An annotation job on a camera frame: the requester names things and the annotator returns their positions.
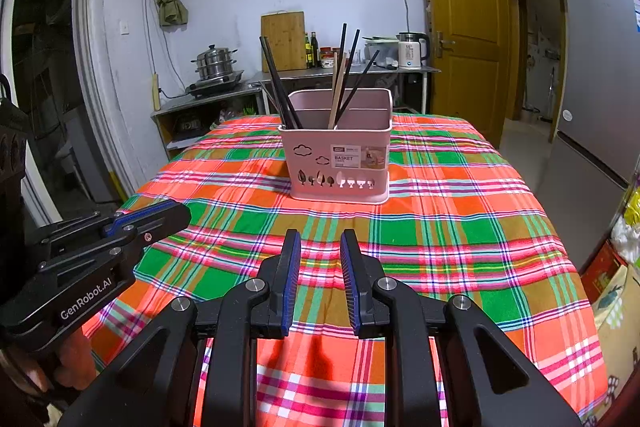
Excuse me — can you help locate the yellow wooden door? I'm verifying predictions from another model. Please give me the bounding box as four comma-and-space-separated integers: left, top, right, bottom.
417, 0, 511, 148

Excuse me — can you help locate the red box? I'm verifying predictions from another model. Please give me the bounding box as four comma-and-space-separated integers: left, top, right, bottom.
580, 239, 628, 303

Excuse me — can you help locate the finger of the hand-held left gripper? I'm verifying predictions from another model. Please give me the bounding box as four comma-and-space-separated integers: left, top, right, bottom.
36, 205, 193, 304
27, 200, 177, 259

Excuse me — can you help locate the white plastic bag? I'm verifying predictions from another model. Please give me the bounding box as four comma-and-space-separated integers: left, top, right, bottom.
610, 214, 640, 265

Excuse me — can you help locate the grey refrigerator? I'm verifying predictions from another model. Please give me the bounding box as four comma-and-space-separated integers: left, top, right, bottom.
535, 0, 640, 273

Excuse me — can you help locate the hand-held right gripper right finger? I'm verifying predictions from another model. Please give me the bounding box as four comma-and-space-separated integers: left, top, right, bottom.
339, 229, 583, 427

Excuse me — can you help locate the wooden cutting board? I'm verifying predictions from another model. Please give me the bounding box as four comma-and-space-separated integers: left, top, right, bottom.
260, 11, 307, 72

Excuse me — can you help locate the printed cardboard box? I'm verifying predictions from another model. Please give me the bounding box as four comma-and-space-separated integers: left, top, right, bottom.
592, 264, 640, 408

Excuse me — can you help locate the person's left hand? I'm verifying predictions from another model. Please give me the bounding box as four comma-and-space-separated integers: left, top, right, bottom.
10, 328, 97, 400

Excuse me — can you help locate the steel steamer pot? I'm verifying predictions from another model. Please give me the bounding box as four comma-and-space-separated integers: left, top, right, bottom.
192, 44, 238, 82

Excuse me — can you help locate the white electric kettle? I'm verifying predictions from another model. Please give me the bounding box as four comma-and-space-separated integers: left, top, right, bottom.
397, 32, 432, 70

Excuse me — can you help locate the plaid tablecloth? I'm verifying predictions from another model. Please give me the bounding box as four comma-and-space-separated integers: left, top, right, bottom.
80, 109, 611, 427

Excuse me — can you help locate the pink plastic utensil basket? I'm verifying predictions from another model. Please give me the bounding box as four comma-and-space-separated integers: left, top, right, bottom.
277, 88, 392, 205

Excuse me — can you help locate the black chopstick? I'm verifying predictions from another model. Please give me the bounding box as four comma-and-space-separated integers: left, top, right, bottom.
336, 23, 348, 108
263, 36, 304, 129
335, 29, 361, 128
336, 50, 381, 124
258, 36, 293, 129

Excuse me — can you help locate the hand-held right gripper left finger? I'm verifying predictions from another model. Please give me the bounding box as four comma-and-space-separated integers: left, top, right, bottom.
62, 229, 302, 427

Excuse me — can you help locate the white arched door frame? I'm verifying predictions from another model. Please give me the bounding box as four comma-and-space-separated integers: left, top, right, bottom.
72, 0, 166, 208

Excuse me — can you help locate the black induction cooktop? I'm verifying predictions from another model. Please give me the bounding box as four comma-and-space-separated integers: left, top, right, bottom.
185, 69, 247, 100

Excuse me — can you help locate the low steel shelf unit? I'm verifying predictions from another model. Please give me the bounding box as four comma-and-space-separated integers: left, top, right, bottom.
150, 79, 266, 160

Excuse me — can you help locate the ivory chopstick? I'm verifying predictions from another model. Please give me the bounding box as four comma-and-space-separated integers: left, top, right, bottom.
327, 52, 346, 129
332, 51, 349, 129

